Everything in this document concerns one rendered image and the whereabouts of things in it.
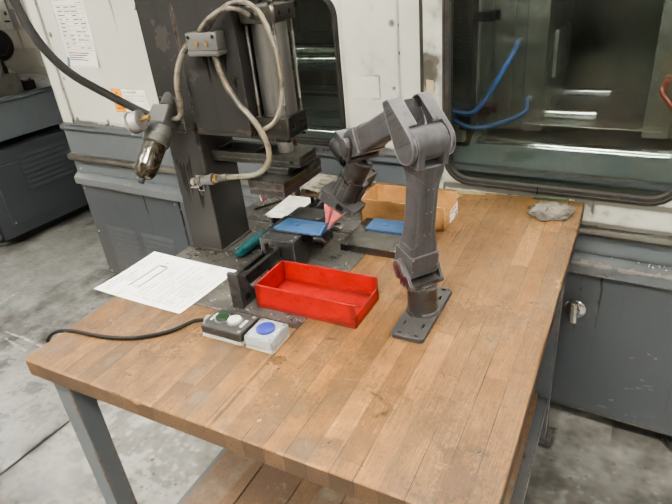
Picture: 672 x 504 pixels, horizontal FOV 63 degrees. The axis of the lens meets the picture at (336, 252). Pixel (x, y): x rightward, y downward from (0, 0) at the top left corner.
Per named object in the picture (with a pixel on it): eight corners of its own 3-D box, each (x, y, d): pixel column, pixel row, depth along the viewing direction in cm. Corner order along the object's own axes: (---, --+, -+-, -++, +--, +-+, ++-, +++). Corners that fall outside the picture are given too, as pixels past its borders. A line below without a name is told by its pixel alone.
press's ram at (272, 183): (290, 210, 128) (271, 80, 114) (203, 198, 140) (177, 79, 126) (326, 182, 142) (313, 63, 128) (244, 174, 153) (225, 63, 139)
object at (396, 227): (418, 236, 144) (418, 226, 143) (364, 229, 151) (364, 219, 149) (426, 225, 150) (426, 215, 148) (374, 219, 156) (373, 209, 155)
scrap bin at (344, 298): (356, 329, 114) (354, 305, 112) (257, 306, 125) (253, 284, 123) (379, 299, 124) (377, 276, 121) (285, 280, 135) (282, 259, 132)
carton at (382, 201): (444, 234, 150) (444, 208, 147) (361, 223, 161) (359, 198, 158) (457, 215, 160) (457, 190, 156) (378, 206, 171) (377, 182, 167)
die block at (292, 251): (297, 273, 137) (293, 246, 134) (264, 267, 142) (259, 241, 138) (333, 238, 152) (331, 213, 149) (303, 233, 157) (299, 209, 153)
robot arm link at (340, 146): (321, 156, 132) (324, 114, 123) (353, 149, 135) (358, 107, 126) (342, 186, 125) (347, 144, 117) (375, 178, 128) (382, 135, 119)
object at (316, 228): (325, 236, 134) (325, 225, 132) (273, 228, 140) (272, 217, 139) (339, 226, 139) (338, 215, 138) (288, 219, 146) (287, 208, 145)
